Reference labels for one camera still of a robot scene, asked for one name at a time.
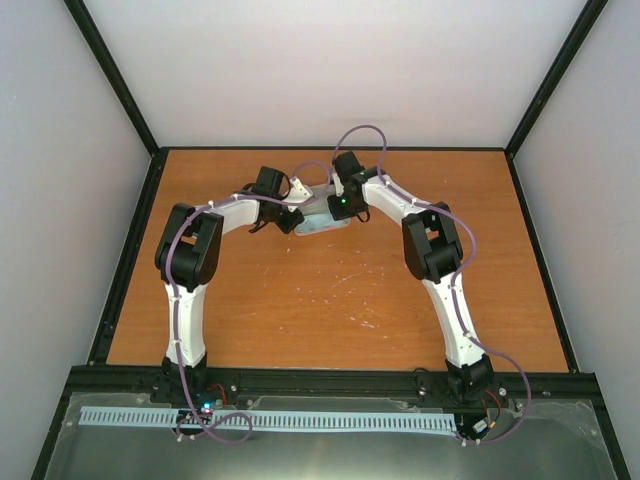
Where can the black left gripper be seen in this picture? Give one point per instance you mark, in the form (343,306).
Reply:
(294,218)

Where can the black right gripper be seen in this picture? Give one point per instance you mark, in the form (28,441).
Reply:
(338,214)

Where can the pink glasses case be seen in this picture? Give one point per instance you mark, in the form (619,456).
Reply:
(320,206)

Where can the light blue cleaning cloth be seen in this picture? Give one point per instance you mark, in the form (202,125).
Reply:
(317,221)

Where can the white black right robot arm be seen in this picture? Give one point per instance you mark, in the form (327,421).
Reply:
(433,254)

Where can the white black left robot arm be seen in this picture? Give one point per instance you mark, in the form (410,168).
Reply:
(187,258)

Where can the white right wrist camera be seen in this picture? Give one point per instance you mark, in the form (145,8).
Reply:
(339,188)

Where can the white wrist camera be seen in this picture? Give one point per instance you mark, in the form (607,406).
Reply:
(339,188)
(298,195)

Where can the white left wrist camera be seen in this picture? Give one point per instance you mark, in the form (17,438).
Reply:
(298,195)

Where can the black aluminium frame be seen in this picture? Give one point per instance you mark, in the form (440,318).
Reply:
(96,376)

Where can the light blue slotted cable duct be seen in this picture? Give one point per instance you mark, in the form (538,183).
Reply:
(277,421)

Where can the metal base plate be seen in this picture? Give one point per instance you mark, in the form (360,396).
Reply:
(554,440)

